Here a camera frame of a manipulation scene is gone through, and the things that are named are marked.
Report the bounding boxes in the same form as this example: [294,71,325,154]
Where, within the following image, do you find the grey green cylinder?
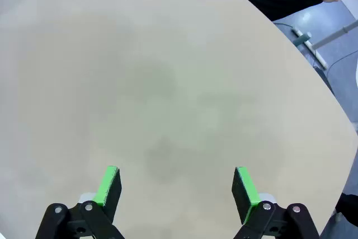
[295,31,312,45]

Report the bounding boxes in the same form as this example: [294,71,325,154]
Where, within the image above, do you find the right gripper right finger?
[231,166,321,239]

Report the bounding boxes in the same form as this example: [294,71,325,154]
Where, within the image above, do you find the grey metal pole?
[313,19,358,50]

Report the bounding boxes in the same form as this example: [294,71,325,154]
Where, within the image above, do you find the dark floor cable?
[326,50,358,77]

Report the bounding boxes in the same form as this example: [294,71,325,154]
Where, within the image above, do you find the white floor cable cover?
[292,26,328,69]

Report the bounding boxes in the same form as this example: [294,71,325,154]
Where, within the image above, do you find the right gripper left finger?
[35,165,125,239]

